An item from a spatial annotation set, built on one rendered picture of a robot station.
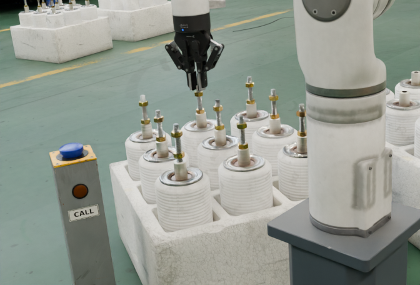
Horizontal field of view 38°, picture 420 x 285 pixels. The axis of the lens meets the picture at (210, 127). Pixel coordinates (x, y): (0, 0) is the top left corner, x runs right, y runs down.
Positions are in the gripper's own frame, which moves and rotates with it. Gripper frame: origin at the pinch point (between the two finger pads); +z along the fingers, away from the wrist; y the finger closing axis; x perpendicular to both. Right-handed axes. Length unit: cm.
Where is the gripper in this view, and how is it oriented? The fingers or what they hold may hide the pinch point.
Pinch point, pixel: (197, 80)
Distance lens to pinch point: 126.9
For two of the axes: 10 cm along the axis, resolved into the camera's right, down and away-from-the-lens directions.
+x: 4.7, -3.3, 8.2
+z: 0.8, 9.4, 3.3
